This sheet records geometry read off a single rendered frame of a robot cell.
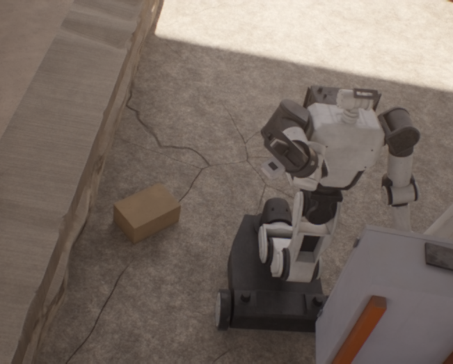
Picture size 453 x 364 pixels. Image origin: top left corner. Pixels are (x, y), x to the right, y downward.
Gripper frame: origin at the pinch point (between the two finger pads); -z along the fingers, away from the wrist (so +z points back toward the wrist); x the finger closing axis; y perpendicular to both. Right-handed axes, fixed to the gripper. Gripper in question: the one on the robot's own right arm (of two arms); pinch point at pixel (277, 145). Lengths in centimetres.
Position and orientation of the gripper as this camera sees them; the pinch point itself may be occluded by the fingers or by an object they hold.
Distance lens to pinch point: 142.4
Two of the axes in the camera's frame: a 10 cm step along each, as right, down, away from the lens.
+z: 4.3, 1.8, 8.8
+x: -6.1, -6.7, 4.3
